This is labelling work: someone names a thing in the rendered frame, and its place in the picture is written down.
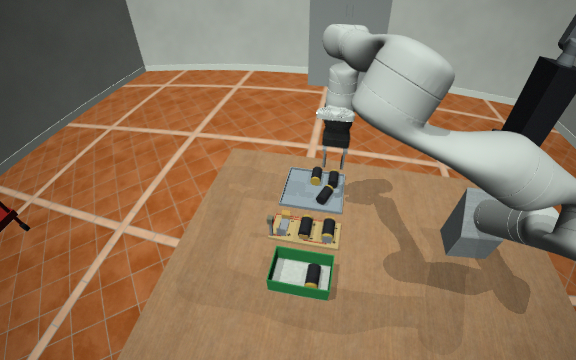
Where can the green open box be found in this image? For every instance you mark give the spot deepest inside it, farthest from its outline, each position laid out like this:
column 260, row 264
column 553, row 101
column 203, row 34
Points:
column 289, row 267

